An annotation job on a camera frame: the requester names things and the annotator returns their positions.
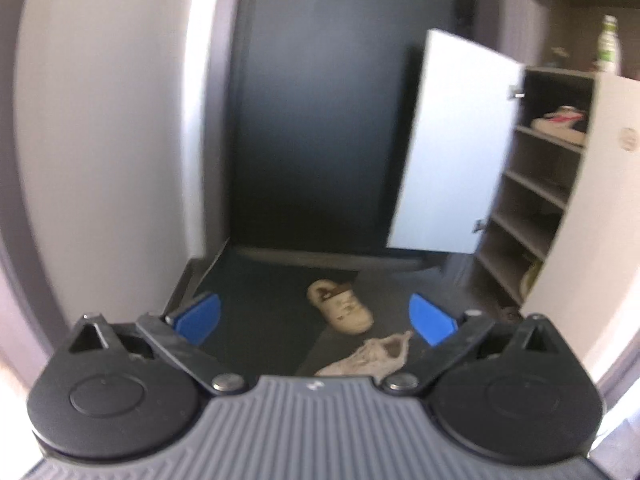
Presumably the white shoe cabinet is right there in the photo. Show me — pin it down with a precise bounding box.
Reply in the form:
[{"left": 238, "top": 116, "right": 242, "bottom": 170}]
[{"left": 470, "top": 62, "right": 640, "bottom": 386}]

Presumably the pale yellow shoe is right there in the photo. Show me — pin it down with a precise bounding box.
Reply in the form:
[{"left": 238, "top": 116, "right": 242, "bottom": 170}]
[{"left": 519, "top": 257, "right": 543, "bottom": 301}]

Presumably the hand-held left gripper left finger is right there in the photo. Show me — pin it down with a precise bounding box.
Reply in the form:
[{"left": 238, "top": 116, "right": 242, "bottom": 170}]
[{"left": 67, "top": 291, "right": 248, "bottom": 395}]

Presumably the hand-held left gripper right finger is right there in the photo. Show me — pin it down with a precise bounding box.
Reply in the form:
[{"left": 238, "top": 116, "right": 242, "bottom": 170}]
[{"left": 382, "top": 293, "right": 575, "bottom": 395}]

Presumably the white sneaker red trim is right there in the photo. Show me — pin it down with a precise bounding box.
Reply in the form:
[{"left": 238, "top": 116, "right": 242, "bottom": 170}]
[{"left": 531, "top": 105, "right": 590, "bottom": 147}]

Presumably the white green bottle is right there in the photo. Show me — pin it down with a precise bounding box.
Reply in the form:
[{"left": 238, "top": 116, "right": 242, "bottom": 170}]
[{"left": 594, "top": 15, "right": 622, "bottom": 75}]

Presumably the beige clog brown strap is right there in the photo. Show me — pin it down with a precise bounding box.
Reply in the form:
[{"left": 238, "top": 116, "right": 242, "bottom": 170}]
[{"left": 306, "top": 280, "right": 374, "bottom": 335}]

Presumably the white cabinet door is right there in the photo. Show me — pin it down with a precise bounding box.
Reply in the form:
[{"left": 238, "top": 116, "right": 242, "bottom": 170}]
[{"left": 386, "top": 28, "right": 526, "bottom": 256}]

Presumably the dark entry door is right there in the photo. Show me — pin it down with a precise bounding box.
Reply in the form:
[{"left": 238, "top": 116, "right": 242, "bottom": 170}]
[{"left": 227, "top": 0, "right": 481, "bottom": 263}]

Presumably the white low sneaker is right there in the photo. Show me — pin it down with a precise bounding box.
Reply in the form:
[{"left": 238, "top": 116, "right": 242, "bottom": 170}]
[{"left": 314, "top": 331, "right": 413, "bottom": 381}]

